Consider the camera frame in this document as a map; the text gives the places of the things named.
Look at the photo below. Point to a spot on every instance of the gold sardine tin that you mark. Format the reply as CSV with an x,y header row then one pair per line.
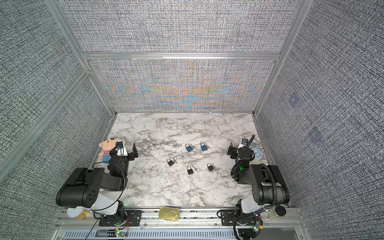
x,y
169,214

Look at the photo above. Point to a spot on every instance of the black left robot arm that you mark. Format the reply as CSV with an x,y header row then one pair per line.
x,y
82,190

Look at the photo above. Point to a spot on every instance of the black padlock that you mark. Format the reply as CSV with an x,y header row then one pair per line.
x,y
171,162
210,167

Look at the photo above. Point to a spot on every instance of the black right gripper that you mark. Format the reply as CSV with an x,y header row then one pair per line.
x,y
231,150

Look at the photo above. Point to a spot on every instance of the plush doll toy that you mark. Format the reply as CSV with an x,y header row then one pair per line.
x,y
108,148

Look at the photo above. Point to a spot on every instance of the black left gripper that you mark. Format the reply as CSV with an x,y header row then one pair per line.
x,y
130,156

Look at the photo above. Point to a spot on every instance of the light blue alarm clock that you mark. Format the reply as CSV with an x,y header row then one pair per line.
x,y
258,155

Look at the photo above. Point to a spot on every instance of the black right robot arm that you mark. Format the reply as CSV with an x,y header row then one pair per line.
x,y
268,186

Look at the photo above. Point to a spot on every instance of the black padlock shackle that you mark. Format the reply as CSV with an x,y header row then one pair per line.
x,y
191,170

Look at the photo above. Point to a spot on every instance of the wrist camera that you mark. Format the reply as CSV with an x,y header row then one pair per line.
x,y
120,148
243,143

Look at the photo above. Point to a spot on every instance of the small bottle black cap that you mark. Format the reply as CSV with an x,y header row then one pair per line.
x,y
277,211

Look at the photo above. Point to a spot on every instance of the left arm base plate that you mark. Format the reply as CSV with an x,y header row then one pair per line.
x,y
120,219

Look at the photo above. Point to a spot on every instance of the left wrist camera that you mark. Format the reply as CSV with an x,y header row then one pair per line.
x,y
120,148

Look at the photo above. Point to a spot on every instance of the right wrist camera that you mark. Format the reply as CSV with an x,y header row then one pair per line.
x,y
243,143

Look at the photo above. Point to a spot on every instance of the aluminium front rail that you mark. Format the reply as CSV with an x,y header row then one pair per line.
x,y
194,217

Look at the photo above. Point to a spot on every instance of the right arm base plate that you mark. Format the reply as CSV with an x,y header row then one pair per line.
x,y
228,217

